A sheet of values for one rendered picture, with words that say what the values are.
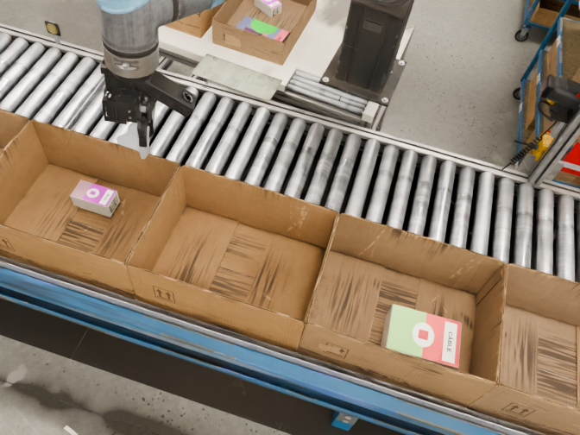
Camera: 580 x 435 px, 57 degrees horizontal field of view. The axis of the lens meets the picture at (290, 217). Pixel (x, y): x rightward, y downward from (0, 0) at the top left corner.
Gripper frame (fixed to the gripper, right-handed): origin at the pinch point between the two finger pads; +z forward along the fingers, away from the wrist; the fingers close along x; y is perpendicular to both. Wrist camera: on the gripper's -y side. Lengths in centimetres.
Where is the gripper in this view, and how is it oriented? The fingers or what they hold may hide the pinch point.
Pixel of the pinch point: (149, 143)
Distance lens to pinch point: 113.5
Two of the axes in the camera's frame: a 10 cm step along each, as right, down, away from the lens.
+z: -1.7, 5.7, 8.1
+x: -0.2, 8.2, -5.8
